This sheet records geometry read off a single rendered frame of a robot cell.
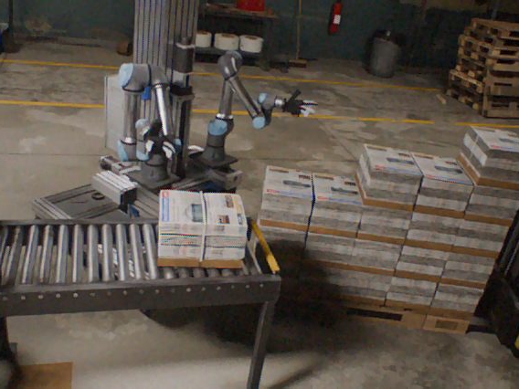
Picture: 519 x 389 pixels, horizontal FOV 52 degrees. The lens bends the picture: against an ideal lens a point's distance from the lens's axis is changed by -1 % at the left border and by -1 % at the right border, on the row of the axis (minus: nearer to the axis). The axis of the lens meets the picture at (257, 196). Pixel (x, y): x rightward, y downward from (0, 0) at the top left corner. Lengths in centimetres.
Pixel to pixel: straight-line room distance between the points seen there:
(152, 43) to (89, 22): 622
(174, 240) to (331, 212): 114
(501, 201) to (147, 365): 217
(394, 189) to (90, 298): 175
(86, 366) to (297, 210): 143
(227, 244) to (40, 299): 78
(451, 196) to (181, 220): 163
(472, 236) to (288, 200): 112
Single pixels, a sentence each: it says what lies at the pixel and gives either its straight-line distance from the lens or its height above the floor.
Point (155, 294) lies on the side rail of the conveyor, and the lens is 230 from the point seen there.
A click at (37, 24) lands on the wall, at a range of 935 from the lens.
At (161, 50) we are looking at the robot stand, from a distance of 305.
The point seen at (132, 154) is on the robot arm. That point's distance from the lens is 294.
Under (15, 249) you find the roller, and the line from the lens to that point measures 252.
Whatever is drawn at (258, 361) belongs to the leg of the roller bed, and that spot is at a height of 31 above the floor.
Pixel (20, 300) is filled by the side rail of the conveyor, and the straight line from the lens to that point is 230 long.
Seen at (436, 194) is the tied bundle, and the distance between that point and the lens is 318.
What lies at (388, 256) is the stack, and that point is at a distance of 332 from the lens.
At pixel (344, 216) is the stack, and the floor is 74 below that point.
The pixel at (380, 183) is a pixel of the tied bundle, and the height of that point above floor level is 98.
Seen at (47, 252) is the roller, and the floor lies 80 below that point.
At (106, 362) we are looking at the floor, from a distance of 308.
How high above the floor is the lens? 219
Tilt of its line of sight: 27 degrees down
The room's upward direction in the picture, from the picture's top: 9 degrees clockwise
